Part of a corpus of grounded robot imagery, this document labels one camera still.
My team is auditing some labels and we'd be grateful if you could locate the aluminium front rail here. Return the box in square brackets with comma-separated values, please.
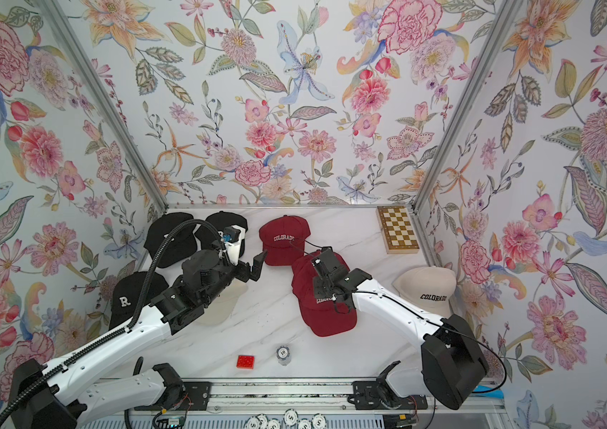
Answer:
[83, 377, 508, 416]

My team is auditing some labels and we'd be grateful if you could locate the black cap front left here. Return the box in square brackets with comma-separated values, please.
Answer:
[109, 272, 169, 330]

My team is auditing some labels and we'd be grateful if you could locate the black cap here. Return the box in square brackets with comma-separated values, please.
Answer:
[143, 212, 197, 269]
[194, 210, 249, 253]
[109, 272, 169, 330]

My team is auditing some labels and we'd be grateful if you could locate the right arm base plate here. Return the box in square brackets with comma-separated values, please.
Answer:
[347, 380, 428, 411]

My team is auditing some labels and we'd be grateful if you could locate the cream cap left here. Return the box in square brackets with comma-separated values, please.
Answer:
[196, 280, 248, 326]

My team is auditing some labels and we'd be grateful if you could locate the cream cap right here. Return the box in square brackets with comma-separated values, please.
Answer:
[392, 266, 457, 318]

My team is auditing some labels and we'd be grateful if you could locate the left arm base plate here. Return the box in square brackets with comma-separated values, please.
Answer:
[134, 382, 212, 412]

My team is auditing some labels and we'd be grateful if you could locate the cream cap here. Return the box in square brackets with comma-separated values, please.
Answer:
[196, 280, 248, 326]
[392, 266, 457, 318]

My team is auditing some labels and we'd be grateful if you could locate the red cap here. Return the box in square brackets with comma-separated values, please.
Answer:
[292, 250, 320, 307]
[293, 256, 359, 339]
[259, 216, 310, 266]

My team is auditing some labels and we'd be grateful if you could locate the red plastic block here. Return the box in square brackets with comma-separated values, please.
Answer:
[235, 355, 255, 370]

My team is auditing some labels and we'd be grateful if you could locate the blue microphone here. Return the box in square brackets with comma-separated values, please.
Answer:
[487, 389, 504, 400]

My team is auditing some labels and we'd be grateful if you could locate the small glass jar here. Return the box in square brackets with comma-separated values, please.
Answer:
[276, 346, 291, 366]

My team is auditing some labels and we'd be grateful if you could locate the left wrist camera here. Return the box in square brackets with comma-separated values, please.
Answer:
[222, 225, 245, 266]

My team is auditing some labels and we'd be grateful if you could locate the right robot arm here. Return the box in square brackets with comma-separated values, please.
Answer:
[310, 248, 508, 410]

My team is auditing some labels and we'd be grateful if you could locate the wooden chess board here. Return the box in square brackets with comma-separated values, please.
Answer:
[377, 206, 419, 255]

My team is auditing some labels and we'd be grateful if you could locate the poker chips row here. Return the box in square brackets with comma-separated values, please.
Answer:
[243, 409, 331, 429]

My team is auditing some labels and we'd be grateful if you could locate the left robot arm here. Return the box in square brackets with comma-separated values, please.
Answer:
[0, 219, 267, 428]

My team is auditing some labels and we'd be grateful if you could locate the black cap back left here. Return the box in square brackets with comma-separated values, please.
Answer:
[143, 212, 197, 269]

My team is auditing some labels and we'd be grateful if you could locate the black cap back middle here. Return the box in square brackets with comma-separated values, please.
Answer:
[194, 210, 249, 253]

